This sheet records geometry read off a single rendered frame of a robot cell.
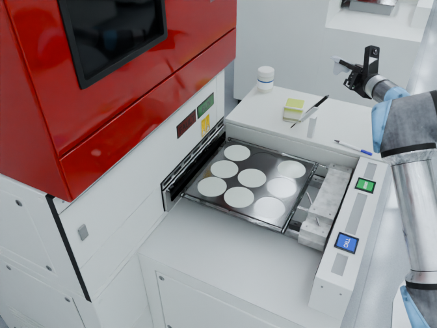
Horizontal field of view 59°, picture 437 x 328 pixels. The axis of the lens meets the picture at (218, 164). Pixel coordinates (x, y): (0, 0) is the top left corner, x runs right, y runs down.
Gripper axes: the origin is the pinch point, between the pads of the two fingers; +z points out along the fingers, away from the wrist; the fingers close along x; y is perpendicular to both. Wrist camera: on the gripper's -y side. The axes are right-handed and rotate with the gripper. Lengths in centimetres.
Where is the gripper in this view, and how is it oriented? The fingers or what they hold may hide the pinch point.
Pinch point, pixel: (348, 58)
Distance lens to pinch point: 155.9
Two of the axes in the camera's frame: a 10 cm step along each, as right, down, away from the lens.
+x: 9.4, 1.2, 3.3
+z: -2.2, -5.5, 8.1
